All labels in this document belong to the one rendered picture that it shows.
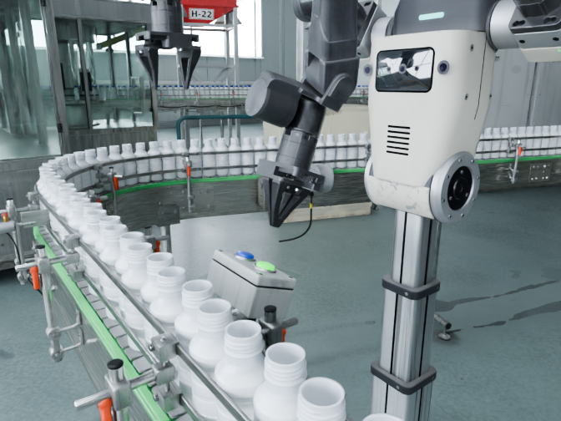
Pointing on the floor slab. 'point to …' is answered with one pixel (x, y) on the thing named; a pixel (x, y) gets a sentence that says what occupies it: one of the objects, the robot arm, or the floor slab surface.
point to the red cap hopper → (198, 15)
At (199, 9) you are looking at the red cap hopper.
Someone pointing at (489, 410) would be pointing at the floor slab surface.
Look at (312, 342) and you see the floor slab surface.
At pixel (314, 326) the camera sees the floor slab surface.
